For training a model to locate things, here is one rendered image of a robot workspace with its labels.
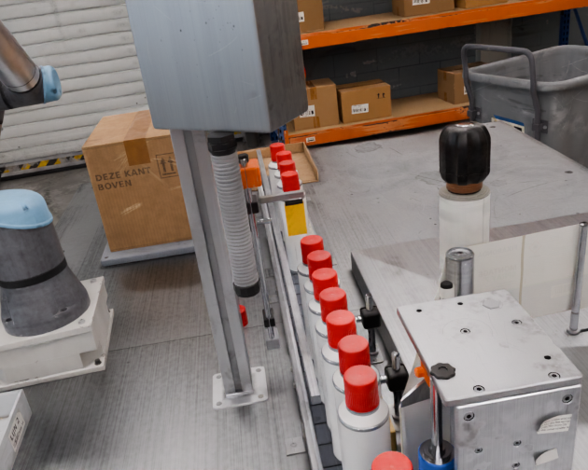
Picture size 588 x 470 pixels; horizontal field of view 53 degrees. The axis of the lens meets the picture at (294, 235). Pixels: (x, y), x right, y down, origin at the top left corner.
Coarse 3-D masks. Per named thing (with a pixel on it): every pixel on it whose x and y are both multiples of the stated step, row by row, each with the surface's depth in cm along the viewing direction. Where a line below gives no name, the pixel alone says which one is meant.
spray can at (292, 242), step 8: (288, 176) 111; (296, 176) 112; (288, 184) 112; (296, 184) 112; (304, 192) 115; (280, 200) 114; (304, 200) 114; (304, 208) 114; (288, 240) 117; (296, 240) 116; (288, 248) 118; (296, 248) 117; (288, 256) 119; (296, 256) 118; (288, 264) 120; (296, 264) 118; (296, 272) 119
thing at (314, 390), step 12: (264, 168) 155; (264, 180) 147; (276, 216) 126; (276, 228) 120; (276, 240) 116; (288, 276) 102; (288, 288) 98; (300, 312) 91; (300, 324) 89; (300, 336) 86; (300, 348) 84; (312, 372) 78; (312, 384) 76; (312, 396) 74
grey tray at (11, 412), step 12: (0, 396) 95; (12, 396) 96; (24, 396) 96; (0, 408) 96; (12, 408) 92; (24, 408) 95; (0, 420) 97; (12, 420) 90; (24, 420) 95; (0, 432) 94; (12, 432) 89; (24, 432) 94; (0, 444) 85; (12, 444) 89; (0, 456) 84; (12, 456) 88; (0, 468) 84
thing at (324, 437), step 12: (264, 192) 162; (288, 300) 110; (300, 300) 110; (312, 408) 84; (324, 408) 83; (324, 420) 82; (324, 432) 79; (324, 444) 78; (324, 456) 76; (324, 468) 74; (336, 468) 74
